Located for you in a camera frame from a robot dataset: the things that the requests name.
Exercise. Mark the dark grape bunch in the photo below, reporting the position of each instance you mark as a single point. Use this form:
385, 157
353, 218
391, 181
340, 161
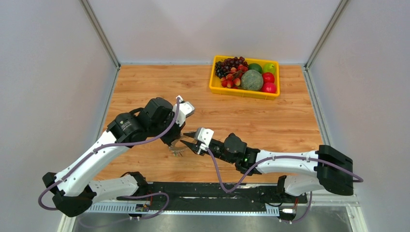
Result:
235, 66

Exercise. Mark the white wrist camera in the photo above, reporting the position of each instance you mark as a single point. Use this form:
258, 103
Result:
204, 137
186, 109

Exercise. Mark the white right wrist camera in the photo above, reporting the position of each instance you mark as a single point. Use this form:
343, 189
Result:
204, 137

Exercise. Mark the yellow plastic bin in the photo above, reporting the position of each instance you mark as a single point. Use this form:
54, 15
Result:
215, 85

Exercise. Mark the red apple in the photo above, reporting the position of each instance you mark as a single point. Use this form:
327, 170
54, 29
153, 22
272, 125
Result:
269, 87
268, 77

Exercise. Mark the green apple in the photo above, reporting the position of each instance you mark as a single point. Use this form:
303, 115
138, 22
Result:
270, 68

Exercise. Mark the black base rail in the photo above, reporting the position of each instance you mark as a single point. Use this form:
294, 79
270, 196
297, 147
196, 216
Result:
207, 199

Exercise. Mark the green lime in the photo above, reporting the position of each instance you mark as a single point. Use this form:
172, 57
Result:
256, 67

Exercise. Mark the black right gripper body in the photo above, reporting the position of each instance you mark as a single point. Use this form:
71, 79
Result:
216, 149

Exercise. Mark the red strawberry bunch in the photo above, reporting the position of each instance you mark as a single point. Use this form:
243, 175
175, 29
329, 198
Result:
230, 77

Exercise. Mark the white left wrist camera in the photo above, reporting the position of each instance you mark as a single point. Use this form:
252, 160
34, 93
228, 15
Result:
186, 109

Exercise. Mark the netted green melon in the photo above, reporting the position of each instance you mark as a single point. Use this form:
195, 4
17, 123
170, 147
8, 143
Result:
252, 80

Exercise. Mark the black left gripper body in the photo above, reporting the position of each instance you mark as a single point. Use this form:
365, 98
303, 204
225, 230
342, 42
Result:
168, 137

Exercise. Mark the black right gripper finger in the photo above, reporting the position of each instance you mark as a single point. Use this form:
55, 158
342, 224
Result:
194, 147
192, 134

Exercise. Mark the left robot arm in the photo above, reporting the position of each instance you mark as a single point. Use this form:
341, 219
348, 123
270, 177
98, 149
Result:
75, 190

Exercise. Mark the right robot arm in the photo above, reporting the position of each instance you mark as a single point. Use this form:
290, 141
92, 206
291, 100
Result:
325, 168

